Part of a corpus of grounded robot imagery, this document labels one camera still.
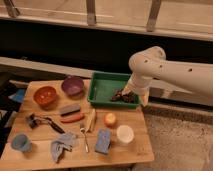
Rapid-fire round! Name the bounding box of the blue cup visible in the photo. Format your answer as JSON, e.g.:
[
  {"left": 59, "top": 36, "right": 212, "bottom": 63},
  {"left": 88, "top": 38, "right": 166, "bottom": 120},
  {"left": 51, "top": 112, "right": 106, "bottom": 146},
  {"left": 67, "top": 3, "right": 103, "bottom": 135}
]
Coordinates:
[{"left": 11, "top": 134, "right": 32, "bottom": 152}]

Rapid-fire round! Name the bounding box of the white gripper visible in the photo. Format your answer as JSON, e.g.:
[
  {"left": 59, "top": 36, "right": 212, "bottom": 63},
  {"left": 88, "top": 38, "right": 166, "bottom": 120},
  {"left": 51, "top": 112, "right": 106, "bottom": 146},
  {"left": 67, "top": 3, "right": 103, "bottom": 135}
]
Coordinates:
[{"left": 122, "top": 78, "right": 149, "bottom": 106}]

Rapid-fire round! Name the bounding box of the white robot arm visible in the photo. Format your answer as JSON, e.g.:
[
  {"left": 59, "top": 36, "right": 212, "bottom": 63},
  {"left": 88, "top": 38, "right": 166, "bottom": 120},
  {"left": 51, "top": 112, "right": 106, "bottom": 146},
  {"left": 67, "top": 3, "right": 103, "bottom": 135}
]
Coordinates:
[{"left": 122, "top": 46, "right": 213, "bottom": 104}]

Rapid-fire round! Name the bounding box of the orange carrot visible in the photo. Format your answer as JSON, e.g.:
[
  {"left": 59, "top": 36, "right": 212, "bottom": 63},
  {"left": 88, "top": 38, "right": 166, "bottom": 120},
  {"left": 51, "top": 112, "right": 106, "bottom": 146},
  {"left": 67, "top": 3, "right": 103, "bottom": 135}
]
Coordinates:
[{"left": 60, "top": 113, "right": 84, "bottom": 123}]

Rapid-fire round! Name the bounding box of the metal fork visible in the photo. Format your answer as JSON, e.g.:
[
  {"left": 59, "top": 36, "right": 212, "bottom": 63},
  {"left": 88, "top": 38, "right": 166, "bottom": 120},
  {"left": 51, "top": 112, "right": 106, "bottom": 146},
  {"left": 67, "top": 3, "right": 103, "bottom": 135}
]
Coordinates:
[{"left": 80, "top": 123, "right": 89, "bottom": 153}]

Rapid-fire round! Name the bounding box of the orange bowl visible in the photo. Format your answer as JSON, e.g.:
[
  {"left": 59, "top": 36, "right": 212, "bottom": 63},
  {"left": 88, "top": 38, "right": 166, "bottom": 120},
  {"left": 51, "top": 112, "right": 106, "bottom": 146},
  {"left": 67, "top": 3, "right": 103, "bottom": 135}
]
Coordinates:
[{"left": 33, "top": 86, "right": 57, "bottom": 107}]

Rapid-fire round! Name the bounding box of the purple bowl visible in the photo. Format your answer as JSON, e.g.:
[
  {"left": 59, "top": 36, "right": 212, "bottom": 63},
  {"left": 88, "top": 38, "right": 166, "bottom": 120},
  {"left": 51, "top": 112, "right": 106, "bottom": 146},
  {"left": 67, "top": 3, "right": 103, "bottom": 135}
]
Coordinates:
[{"left": 61, "top": 76, "right": 84, "bottom": 96}]

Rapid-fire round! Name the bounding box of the blue sponge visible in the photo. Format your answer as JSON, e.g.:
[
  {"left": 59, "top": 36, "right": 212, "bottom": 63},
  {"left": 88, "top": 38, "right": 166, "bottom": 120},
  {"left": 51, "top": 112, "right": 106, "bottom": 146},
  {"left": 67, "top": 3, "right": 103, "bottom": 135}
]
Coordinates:
[{"left": 95, "top": 129, "right": 111, "bottom": 155}]

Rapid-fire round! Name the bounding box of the black handled brush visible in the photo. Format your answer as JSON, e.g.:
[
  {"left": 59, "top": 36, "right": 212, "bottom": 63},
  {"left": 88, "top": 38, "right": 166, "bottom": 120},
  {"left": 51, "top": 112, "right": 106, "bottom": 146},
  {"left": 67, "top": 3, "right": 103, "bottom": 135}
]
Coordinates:
[{"left": 26, "top": 114, "right": 64, "bottom": 134}]

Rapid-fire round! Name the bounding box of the blue-grey cloth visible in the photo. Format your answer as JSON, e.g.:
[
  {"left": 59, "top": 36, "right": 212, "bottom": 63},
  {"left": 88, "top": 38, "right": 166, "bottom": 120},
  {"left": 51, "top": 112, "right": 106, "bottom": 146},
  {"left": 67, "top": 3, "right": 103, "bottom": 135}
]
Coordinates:
[{"left": 50, "top": 132, "right": 77, "bottom": 163}]

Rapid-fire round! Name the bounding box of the green plastic tray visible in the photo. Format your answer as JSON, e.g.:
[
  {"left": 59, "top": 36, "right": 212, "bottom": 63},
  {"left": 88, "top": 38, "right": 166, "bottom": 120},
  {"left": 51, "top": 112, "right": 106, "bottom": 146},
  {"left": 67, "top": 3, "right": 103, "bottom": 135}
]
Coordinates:
[{"left": 87, "top": 72, "right": 140, "bottom": 109}]

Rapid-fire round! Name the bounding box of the dark brown clump in tray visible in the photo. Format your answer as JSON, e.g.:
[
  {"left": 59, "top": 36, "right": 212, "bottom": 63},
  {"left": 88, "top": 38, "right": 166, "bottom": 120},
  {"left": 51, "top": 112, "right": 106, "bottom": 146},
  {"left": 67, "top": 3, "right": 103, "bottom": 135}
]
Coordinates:
[{"left": 111, "top": 90, "right": 134, "bottom": 103}]

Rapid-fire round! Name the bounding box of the blue object left edge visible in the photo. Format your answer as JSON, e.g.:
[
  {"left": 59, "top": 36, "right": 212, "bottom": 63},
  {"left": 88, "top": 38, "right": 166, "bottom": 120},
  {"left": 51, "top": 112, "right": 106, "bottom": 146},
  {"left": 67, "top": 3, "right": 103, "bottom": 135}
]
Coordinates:
[{"left": 10, "top": 89, "right": 26, "bottom": 103}]

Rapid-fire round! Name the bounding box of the grey eraser block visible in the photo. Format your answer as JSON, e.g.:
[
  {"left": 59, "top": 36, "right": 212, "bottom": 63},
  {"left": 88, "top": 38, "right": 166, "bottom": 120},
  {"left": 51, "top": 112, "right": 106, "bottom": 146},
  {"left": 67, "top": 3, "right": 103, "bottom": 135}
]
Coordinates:
[{"left": 59, "top": 104, "right": 81, "bottom": 116}]

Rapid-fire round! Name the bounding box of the white cup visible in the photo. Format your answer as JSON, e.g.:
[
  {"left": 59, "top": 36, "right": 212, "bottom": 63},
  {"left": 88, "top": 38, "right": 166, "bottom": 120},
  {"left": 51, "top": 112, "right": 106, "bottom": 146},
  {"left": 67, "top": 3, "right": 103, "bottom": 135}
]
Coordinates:
[{"left": 116, "top": 125, "right": 134, "bottom": 144}]

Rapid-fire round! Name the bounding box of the orange fruit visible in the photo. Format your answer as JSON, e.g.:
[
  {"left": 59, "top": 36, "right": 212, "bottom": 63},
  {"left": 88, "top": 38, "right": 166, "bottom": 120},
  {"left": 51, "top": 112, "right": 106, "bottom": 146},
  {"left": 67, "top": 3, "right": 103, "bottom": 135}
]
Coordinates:
[{"left": 104, "top": 113, "right": 117, "bottom": 127}]

